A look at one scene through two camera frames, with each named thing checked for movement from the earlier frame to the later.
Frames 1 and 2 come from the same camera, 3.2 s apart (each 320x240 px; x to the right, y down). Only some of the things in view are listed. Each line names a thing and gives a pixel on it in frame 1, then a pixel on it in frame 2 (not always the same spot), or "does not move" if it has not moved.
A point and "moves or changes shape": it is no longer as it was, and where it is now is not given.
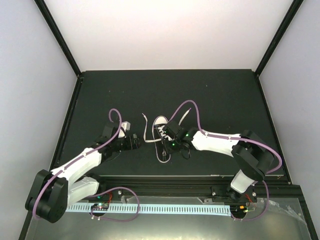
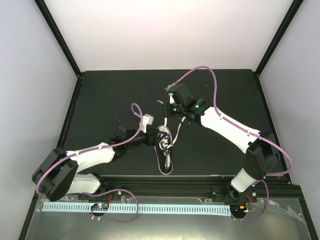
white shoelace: (161, 128) moves or changes shape
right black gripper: (168, 149) → (167, 111)
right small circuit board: (238, 210) does not move
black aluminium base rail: (191, 185) does not move
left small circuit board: (98, 206) does not move
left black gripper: (136, 144) → (154, 141)
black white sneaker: (160, 137) moves or changes shape
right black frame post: (276, 40) does not move
